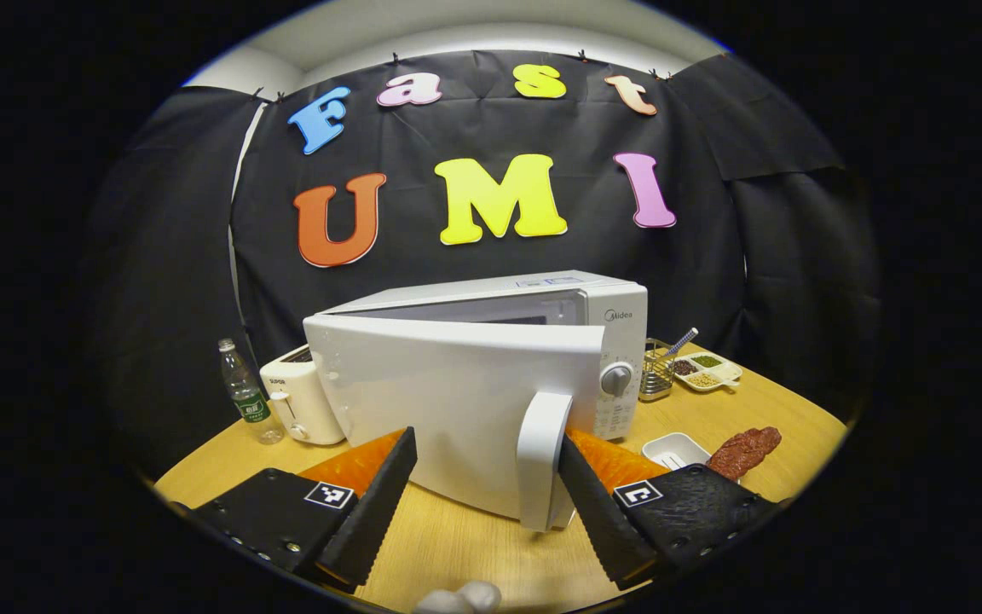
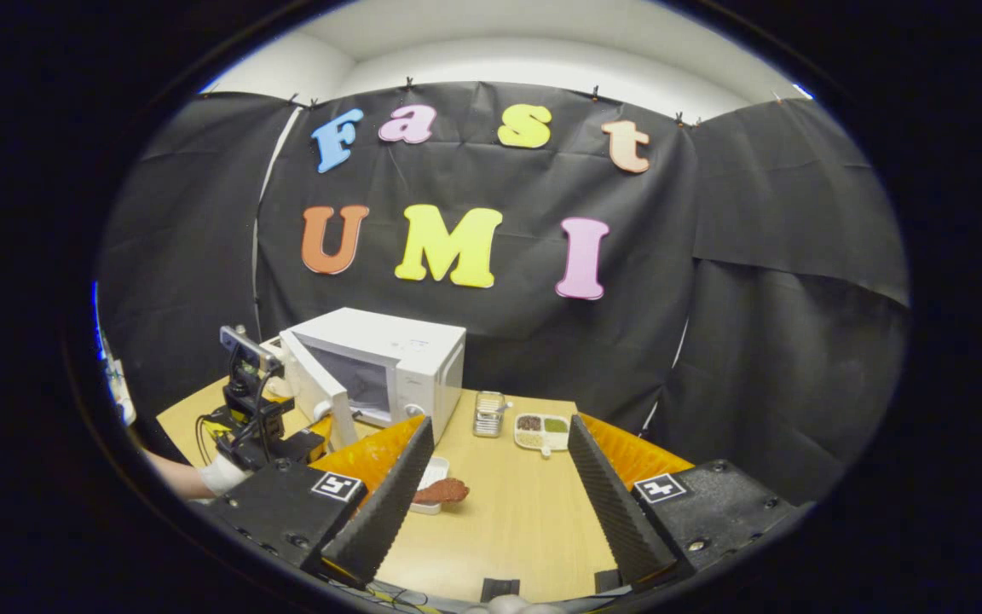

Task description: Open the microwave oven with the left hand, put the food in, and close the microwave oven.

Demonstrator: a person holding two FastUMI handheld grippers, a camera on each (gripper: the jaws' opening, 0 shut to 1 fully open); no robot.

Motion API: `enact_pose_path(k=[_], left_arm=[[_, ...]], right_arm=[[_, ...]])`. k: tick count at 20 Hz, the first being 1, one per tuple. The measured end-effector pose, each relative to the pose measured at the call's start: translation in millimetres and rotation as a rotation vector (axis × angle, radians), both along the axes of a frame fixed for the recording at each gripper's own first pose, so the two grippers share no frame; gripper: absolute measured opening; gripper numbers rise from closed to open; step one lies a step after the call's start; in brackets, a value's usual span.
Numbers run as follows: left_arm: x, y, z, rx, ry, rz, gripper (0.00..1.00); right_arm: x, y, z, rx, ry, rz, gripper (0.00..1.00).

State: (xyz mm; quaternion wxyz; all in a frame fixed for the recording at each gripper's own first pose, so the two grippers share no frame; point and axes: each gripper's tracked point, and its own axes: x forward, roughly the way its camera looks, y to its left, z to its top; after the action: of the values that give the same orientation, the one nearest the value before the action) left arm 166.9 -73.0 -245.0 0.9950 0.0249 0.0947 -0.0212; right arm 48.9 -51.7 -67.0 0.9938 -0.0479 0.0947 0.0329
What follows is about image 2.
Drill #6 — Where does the white rectangular tray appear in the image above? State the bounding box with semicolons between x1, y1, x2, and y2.
410;456;451;516

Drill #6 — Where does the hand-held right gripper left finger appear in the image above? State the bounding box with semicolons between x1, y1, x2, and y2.
201;415;436;589

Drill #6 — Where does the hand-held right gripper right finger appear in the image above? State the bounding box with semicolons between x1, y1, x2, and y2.
566;414;807;589

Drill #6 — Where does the white divided grain dish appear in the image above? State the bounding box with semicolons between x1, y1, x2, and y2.
514;413;570;458

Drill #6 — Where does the brown meat piece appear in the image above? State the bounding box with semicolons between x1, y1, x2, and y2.
413;478;471;506

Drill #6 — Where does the metal wire basket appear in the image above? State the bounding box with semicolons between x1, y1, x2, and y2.
472;391;513;438

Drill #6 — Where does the white microwave oven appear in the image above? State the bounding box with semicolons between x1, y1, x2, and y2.
278;307;468;451

